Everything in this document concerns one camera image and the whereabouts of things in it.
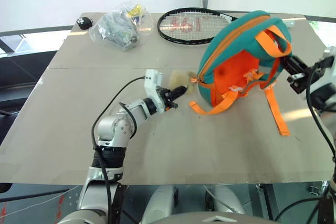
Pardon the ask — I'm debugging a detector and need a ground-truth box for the thin black rod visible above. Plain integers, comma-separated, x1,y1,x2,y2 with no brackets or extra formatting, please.
0,188,70,202

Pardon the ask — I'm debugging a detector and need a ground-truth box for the black tennis racket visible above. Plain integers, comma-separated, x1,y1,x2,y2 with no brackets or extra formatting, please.
156,7,240,45

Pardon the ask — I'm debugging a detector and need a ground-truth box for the orange and teal backpack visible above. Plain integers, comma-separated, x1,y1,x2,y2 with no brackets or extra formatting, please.
188,10,293,137

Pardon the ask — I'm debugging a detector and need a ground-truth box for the clear plastic bag with items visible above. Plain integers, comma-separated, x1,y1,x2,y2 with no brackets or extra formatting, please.
88,2,155,51

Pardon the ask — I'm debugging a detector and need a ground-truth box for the small black paw-print pouch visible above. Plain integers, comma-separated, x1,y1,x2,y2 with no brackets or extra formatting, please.
76,17,95,30

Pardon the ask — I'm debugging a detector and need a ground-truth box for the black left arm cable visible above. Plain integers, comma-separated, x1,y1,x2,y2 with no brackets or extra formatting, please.
90,76,146,224

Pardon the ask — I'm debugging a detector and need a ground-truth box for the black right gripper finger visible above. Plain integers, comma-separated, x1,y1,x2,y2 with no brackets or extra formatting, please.
279,58,299,77
289,55,308,69

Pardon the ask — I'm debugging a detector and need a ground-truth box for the metal table leg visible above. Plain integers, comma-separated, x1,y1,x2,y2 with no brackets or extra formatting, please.
256,183,279,221

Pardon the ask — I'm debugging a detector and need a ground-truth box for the cream fuzzy soft block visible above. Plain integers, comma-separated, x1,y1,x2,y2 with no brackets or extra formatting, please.
167,70,196,96

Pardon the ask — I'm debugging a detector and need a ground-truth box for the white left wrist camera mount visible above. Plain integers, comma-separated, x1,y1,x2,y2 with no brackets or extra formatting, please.
143,69,164,111

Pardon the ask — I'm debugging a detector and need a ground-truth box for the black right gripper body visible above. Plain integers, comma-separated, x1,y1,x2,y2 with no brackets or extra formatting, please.
286,62,320,95

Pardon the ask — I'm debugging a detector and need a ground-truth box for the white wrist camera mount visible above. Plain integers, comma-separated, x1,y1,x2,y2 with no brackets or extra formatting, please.
143,69,164,111
318,46,336,77

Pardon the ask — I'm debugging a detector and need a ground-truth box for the silver robot torso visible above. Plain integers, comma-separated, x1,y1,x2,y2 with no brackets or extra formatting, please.
140,184,266,224

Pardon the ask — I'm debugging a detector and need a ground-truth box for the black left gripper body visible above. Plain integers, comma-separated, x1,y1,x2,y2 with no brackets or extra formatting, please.
156,87,180,112

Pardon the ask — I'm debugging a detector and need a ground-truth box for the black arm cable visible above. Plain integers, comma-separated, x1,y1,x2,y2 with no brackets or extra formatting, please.
306,61,336,162
90,76,146,224

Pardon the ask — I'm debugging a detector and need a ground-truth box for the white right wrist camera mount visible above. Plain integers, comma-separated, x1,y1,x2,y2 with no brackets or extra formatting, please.
318,46,336,77

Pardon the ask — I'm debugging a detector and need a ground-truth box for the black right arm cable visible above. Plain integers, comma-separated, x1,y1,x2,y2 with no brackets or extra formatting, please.
306,61,336,162

